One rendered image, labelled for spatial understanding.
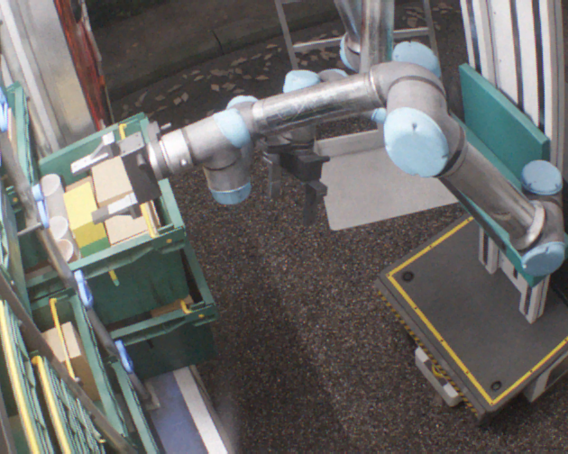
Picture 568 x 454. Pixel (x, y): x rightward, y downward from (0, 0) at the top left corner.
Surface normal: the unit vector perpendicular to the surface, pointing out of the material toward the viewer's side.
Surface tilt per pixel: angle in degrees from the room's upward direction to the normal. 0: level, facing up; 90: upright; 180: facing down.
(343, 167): 0
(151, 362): 91
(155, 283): 95
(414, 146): 84
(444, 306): 0
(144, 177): 87
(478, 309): 0
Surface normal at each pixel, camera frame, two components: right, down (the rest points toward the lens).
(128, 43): -0.14, -0.53
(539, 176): -0.15, -0.73
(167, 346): 0.34, 0.72
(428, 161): -0.27, 0.70
